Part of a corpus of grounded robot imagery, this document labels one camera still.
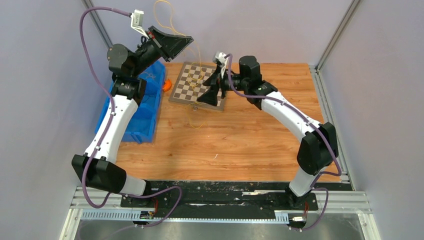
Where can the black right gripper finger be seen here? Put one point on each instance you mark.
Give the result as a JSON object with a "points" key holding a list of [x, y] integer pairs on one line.
{"points": [[210, 97], [212, 78]]}

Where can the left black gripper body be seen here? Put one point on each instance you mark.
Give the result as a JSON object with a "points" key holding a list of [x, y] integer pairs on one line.
{"points": [[151, 35]]}

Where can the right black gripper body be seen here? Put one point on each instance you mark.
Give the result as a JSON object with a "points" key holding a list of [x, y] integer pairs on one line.
{"points": [[224, 84]]}

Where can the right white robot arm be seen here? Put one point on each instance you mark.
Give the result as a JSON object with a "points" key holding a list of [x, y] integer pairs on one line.
{"points": [[318, 141]]}

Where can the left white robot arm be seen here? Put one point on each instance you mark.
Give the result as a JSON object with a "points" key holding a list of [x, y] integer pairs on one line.
{"points": [[96, 168]]}

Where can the checkerboard calibration board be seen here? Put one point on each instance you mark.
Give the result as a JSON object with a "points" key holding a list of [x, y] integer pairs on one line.
{"points": [[189, 86]]}

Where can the orange small object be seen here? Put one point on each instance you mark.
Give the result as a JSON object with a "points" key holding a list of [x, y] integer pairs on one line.
{"points": [[167, 85]]}

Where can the blue plastic bin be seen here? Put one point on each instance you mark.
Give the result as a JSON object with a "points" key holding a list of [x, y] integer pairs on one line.
{"points": [[142, 125]]}

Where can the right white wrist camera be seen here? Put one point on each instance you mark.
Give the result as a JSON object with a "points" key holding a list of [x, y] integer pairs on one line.
{"points": [[221, 62]]}

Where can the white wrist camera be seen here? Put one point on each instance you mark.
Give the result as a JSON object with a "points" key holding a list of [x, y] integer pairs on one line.
{"points": [[137, 22], [221, 62]]}

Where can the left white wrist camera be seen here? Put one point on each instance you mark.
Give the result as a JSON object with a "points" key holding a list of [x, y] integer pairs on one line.
{"points": [[137, 22]]}

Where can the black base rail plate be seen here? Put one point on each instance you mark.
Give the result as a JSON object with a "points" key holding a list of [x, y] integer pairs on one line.
{"points": [[232, 199]]}

